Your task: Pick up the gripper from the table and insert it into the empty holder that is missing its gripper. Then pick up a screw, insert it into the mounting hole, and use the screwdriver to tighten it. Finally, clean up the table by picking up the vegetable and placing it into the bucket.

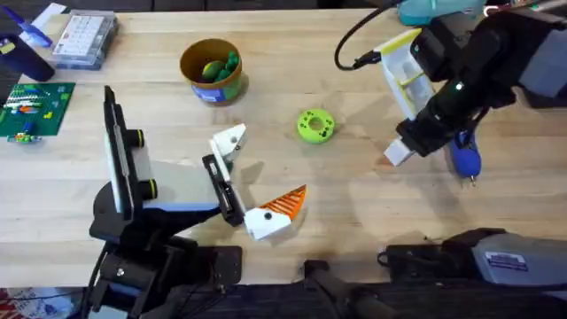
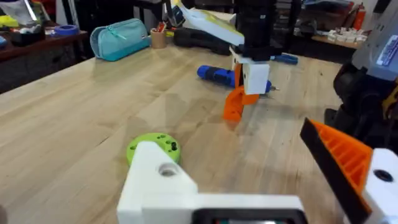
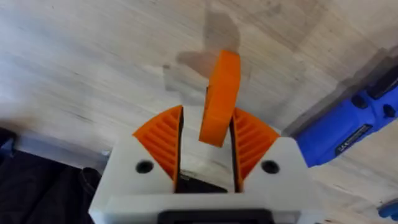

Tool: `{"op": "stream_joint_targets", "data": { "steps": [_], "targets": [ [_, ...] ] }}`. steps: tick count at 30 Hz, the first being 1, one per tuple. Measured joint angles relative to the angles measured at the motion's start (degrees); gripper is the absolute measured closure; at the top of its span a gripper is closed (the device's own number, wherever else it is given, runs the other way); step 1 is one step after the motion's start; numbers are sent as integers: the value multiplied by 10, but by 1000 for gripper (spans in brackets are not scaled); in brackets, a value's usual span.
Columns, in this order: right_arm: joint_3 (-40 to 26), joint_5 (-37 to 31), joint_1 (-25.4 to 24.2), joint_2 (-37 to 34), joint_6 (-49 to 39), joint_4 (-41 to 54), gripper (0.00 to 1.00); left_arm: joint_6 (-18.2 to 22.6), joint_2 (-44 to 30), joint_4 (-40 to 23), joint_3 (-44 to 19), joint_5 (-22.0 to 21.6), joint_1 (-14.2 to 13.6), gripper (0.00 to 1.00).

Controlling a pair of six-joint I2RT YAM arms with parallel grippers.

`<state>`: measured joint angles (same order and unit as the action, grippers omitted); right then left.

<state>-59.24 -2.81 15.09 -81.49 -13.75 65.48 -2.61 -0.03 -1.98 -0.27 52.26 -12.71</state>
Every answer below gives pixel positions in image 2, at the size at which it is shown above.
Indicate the white orange left gripper right finger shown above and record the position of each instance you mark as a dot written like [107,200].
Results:
[379,193]

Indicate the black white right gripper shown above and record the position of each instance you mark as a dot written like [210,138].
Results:
[255,28]

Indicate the bare white left gripper left finger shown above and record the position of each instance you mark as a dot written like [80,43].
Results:
[155,186]

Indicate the blue electric screwdriver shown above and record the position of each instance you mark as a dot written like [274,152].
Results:
[217,74]

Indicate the small black screw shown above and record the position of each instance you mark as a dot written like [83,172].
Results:
[174,146]

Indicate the green disc with holes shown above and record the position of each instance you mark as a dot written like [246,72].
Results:
[154,140]

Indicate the pale flat wrist plate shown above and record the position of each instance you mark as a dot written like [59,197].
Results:
[214,25]

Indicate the black case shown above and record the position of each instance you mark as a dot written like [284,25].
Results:
[199,39]

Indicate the cardboard cup with pens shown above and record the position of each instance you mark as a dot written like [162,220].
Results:
[158,39]

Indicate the heap of white parts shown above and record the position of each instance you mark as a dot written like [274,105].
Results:
[346,35]

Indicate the red fire extinguisher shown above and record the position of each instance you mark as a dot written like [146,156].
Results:
[359,17]

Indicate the teal zip bag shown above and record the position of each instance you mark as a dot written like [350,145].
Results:
[119,39]

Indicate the blue tape roll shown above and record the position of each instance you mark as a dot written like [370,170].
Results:
[66,30]

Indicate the brown side table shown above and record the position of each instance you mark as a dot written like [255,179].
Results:
[37,46]

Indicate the black box with clutter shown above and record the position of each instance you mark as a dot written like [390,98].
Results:
[27,37]

